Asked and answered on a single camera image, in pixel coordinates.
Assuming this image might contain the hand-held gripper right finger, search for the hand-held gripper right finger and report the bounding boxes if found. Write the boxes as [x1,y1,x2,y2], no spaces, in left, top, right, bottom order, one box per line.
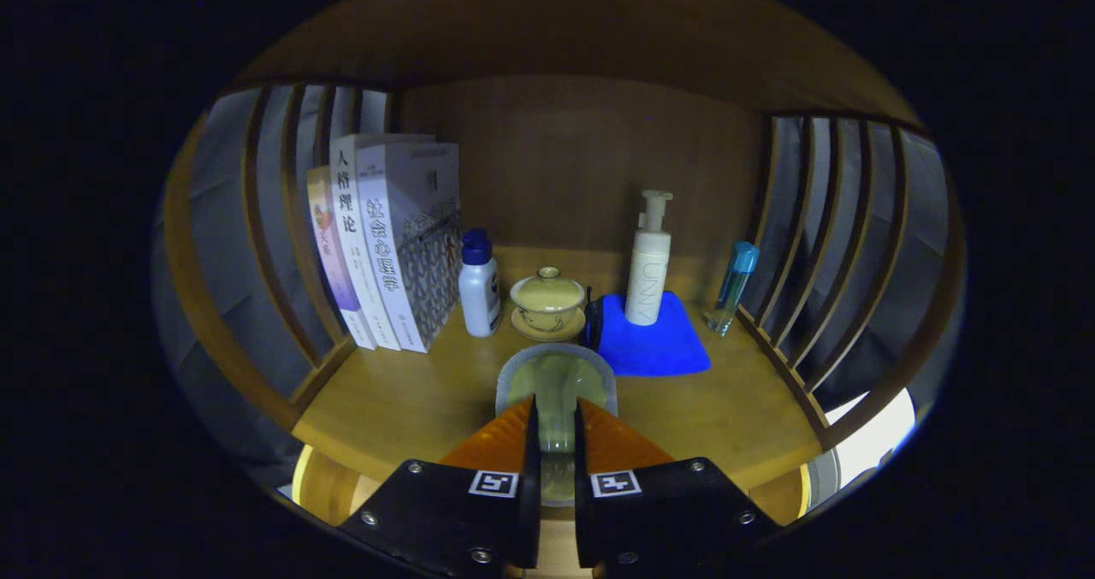
[573,397,781,579]

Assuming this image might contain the wooden countertop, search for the wooden countertop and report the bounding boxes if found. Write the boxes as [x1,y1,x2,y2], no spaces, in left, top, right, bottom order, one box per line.
[291,245,826,490]

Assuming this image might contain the yellow lidded teacup with saucer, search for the yellow lidded teacup with saucer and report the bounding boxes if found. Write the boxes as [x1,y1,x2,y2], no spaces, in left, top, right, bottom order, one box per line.
[509,266,589,343]

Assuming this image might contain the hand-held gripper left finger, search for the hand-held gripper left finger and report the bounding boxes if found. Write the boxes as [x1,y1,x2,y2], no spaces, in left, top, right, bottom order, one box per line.
[338,393,542,579]

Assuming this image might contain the white bottle blue cap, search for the white bottle blue cap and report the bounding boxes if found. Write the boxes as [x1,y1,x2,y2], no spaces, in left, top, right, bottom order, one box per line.
[458,228,503,339]

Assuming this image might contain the white pump bottle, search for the white pump bottle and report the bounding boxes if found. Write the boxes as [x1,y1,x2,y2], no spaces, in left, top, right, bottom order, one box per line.
[624,189,674,327]

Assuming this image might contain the blue folded cloth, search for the blue folded cloth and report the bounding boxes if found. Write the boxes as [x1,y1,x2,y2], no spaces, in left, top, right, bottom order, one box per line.
[586,291,713,378]

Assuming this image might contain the purple pink book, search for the purple pink book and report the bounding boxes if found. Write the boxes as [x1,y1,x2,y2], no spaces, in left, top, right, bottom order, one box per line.
[305,165,377,351]

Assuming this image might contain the clear bottle teal cap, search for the clear bottle teal cap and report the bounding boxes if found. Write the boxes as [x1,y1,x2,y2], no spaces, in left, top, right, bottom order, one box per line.
[706,240,761,338]

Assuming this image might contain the white patterned boxed book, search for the white patterned boxed book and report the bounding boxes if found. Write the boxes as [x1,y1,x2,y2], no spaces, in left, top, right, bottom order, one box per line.
[355,141,463,354]

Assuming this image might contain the thin white book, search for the thin white book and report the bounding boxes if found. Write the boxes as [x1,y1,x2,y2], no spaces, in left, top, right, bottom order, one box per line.
[329,133,403,351]

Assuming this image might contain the brown wooden cabinet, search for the brown wooden cabinet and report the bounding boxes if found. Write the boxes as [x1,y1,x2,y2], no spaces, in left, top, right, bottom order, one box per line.
[158,0,968,529]

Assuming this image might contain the translucent yellow-green pouch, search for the translucent yellow-green pouch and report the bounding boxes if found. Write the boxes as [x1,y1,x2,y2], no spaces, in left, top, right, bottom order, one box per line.
[494,343,619,507]

